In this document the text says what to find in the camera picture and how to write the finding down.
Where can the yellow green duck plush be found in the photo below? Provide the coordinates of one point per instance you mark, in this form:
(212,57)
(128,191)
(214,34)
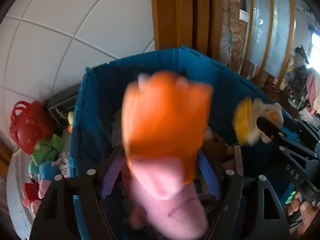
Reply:
(70,118)

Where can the dark green framed box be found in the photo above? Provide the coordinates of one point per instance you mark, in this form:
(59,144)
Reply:
(59,105)

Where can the red dressed pig plush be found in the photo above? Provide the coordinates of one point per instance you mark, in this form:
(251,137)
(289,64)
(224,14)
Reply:
(34,192)

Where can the teal pig plush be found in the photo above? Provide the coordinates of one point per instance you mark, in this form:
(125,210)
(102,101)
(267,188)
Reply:
(46,171)

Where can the person right hand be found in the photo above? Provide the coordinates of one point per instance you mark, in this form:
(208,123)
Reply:
(307,211)

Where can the wooden glass partition screen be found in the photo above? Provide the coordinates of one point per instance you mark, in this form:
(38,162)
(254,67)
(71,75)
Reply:
(271,28)

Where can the rolled patterned carpet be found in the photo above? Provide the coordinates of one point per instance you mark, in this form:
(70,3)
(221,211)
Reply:
(235,19)

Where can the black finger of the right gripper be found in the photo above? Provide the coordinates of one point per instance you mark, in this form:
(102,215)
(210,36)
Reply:
(277,134)

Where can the pink pig plush orange dress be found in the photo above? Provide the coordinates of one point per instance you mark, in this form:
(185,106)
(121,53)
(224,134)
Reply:
(163,121)

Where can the blue plastic storage crate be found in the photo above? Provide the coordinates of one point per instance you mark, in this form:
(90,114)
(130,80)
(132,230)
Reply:
(258,215)

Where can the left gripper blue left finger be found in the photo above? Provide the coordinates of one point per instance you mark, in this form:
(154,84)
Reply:
(112,173)

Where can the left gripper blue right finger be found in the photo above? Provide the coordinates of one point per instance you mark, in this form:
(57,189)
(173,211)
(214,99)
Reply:
(209,176)

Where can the red bear-face plastic case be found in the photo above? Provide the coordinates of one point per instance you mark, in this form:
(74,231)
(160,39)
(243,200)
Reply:
(29,124)

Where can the green frog plush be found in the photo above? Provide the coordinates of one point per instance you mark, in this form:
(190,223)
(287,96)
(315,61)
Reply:
(47,150)

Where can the yellow white chick plush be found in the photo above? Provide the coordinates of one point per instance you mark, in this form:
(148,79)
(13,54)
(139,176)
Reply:
(245,119)

